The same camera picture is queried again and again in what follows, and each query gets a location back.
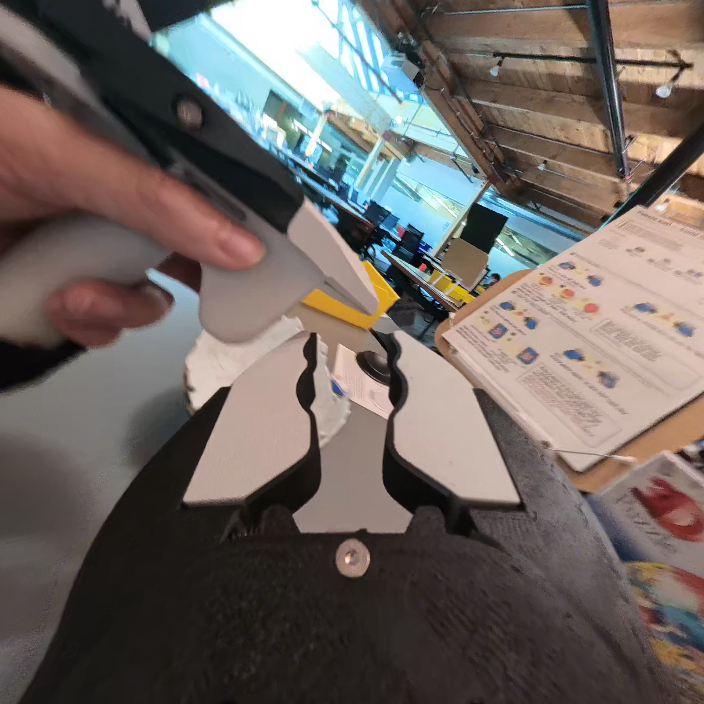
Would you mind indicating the blue puzzle box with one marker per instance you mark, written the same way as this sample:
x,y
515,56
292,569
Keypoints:
x,y
660,522

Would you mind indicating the brown clipboard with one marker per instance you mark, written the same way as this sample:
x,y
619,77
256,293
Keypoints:
x,y
654,440

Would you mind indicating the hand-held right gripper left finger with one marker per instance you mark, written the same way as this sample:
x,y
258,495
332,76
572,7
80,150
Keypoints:
x,y
253,440

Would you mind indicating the black panel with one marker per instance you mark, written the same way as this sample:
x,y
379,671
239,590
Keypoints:
x,y
484,228

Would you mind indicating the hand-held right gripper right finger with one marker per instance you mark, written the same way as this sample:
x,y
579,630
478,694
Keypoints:
x,y
451,440

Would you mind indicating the yellow plastic bin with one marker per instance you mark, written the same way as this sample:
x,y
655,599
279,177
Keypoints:
x,y
341,305

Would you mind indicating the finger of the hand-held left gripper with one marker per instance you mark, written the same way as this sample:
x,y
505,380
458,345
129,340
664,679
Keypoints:
x,y
357,305
330,247

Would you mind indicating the black round ball stand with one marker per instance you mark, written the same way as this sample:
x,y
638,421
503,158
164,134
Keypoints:
x,y
374,366

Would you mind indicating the printed task sheet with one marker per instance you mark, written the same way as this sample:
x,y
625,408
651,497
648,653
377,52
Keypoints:
x,y
605,330

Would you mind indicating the person's left hand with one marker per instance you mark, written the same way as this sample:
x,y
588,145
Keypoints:
x,y
82,165

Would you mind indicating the ceiling pipe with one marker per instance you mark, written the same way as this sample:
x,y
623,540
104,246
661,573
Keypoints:
x,y
606,82

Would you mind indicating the folded paper instruction leaflet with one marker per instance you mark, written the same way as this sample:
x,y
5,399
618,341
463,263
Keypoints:
x,y
357,393

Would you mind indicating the distant yellow bins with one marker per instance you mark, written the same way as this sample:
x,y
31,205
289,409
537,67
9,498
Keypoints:
x,y
443,280

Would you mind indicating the colourful half-built puzzle ball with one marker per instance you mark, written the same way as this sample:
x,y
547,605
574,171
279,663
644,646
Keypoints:
x,y
220,357

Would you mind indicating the track light rail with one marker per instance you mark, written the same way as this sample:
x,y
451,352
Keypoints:
x,y
577,59

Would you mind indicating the black metal pole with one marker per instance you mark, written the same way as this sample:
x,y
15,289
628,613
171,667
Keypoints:
x,y
660,176

